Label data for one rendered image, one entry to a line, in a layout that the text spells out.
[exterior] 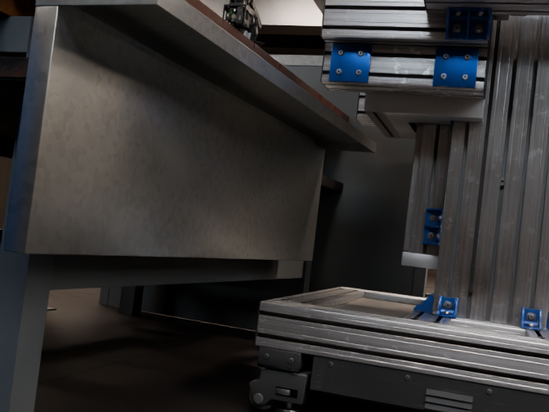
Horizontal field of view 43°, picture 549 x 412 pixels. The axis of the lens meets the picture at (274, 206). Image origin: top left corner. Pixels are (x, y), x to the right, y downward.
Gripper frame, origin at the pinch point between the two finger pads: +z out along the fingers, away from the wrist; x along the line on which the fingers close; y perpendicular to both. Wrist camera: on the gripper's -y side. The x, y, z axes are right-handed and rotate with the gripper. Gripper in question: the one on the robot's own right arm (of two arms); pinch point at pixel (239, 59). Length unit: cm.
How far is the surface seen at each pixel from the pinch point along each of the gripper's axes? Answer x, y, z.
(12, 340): 10, 91, 71
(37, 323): 11, 87, 68
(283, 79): 36, 56, 19
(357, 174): 22, -63, 24
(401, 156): 37, -63, 16
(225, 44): 36, 82, 20
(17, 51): 3, 91, 24
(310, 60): -1, -63, -17
